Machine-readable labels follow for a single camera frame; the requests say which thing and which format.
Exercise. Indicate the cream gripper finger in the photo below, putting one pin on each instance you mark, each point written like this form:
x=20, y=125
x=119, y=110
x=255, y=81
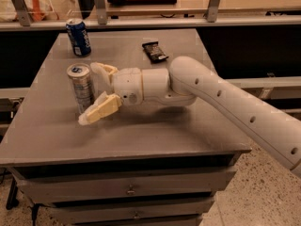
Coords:
x=104, y=106
x=105, y=71

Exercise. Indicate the grey drawer cabinet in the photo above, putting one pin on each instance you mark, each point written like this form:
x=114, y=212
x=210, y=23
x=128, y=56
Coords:
x=45, y=139

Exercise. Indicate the silver blue redbull can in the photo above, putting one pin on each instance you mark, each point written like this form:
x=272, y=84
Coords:
x=82, y=85

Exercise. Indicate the blue pepsi can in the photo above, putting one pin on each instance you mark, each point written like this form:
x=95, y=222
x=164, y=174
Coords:
x=78, y=36

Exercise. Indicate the white orange plastic bag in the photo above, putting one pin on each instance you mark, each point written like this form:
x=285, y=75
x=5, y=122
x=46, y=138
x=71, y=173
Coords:
x=38, y=10

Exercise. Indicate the grey drawer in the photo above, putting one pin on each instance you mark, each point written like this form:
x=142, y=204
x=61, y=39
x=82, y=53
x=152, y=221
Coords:
x=125, y=184
x=133, y=211

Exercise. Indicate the middle metal shelf bracket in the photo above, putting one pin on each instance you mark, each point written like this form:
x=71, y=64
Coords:
x=101, y=11

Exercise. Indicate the right metal shelf bracket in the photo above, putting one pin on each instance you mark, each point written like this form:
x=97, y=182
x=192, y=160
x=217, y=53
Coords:
x=212, y=11

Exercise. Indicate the left metal shelf bracket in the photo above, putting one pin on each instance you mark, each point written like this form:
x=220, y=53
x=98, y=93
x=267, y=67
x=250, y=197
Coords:
x=22, y=12

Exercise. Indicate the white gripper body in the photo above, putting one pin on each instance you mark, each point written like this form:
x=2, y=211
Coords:
x=128, y=85

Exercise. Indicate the top grey drawer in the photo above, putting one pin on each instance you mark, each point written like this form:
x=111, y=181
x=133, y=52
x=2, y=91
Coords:
x=125, y=184

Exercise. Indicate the black stand leg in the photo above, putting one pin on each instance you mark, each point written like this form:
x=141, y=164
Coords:
x=12, y=196

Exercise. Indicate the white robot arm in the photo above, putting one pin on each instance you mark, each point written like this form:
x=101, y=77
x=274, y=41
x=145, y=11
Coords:
x=182, y=83

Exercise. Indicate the metal shelf bracket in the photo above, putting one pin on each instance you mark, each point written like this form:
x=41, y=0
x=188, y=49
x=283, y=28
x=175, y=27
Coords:
x=101, y=11
x=212, y=11
x=22, y=12

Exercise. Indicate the black snack bar wrapper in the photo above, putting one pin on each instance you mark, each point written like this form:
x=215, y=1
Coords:
x=154, y=52

